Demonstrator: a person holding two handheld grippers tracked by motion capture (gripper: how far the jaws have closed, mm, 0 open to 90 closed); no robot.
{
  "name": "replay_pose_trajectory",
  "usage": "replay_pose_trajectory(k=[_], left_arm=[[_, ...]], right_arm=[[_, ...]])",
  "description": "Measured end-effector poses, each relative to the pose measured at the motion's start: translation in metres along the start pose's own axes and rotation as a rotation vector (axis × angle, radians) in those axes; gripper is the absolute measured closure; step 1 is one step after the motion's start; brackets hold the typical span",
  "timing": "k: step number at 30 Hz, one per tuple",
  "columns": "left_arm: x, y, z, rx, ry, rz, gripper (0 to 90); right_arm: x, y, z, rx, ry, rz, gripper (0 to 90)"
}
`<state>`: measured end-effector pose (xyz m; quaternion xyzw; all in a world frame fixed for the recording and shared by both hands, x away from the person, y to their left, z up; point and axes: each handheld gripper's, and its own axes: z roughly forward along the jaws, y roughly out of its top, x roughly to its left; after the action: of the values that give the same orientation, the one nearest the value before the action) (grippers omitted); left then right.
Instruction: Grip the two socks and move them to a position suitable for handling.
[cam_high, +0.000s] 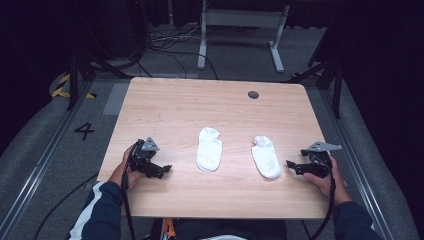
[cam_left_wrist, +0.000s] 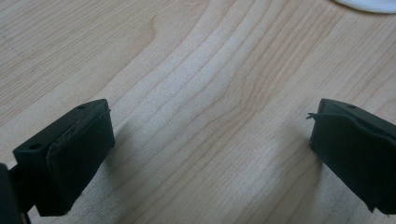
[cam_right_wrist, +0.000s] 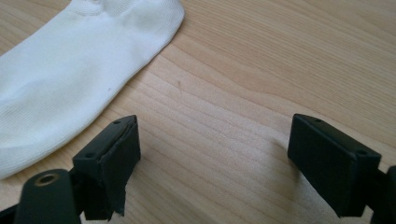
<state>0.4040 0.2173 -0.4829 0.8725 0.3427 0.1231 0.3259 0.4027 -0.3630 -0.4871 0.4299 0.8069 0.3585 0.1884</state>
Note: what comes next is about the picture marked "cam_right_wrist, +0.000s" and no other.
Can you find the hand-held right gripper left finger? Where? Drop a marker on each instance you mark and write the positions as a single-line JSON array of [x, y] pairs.
[[107, 168]]

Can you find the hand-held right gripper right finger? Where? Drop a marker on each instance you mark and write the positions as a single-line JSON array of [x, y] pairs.
[[333, 168]]

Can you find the white sock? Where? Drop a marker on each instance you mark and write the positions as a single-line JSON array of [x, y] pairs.
[[62, 77]]

